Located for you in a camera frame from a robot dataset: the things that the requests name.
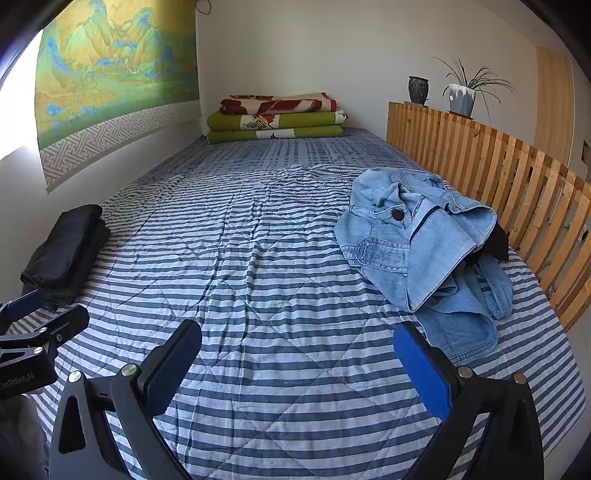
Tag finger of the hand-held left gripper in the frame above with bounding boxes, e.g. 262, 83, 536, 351
0, 305, 90, 354
0, 290, 45, 328

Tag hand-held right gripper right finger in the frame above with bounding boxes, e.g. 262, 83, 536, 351
392, 320, 546, 480

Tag wooden panel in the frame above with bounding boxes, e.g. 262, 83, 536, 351
536, 46, 574, 168

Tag landscape wall hanging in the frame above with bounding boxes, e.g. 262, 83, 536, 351
36, 0, 201, 193

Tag black garment with yellow stripes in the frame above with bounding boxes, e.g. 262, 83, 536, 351
482, 224, 511, 261

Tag black folded pants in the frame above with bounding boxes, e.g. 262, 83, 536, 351
20, 204, 112, 311

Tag wooden slatted bed rail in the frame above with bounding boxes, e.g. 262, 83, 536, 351
387, 102, 591, 333

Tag blue striped bed quilt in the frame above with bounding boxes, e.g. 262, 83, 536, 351
9, 127, 587, 480

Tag red floral folded blanket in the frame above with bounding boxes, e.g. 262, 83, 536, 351
219, 92, 338, 116

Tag dark ceramic vase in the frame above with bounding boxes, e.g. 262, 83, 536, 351
408, 76, 431, 106

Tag potted plant in white pot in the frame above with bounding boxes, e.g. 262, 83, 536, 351
431, 56, 518, 120

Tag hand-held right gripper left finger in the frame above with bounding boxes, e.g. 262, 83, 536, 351
48, 318, 204, 480

